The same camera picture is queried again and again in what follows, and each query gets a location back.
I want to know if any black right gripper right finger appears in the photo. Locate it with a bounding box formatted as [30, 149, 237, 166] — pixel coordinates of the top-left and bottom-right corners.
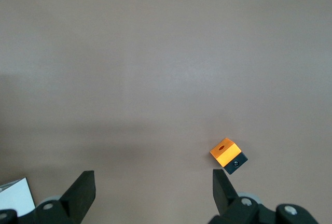
[209, 169, 320, 224]

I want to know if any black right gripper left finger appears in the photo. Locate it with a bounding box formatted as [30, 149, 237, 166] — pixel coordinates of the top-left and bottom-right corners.
[33, 170, 96, 224]

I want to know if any white drawer cabinet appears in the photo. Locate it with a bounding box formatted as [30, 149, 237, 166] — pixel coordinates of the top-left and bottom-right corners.
[0, 177, 36, 216]

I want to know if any orange and black box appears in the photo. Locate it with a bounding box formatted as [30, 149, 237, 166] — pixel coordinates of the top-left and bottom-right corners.
[209, 137, 248, 176]

